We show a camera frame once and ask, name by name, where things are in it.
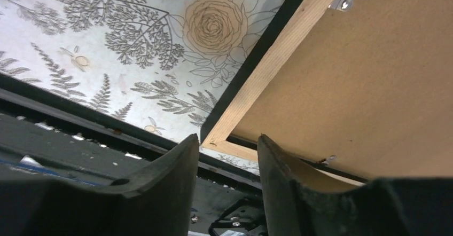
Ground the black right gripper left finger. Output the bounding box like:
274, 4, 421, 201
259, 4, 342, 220
1, 134, 199, 235

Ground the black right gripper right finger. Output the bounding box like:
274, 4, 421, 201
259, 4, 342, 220
257, 135, 452, 235

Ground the brown frame backing board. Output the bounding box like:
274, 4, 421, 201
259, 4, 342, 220
232, 0, 452, 178

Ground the wooden picture frame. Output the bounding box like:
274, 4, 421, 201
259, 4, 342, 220
200, 0, 334, 161

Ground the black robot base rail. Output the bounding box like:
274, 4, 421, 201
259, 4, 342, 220
1, 75, 267, 235

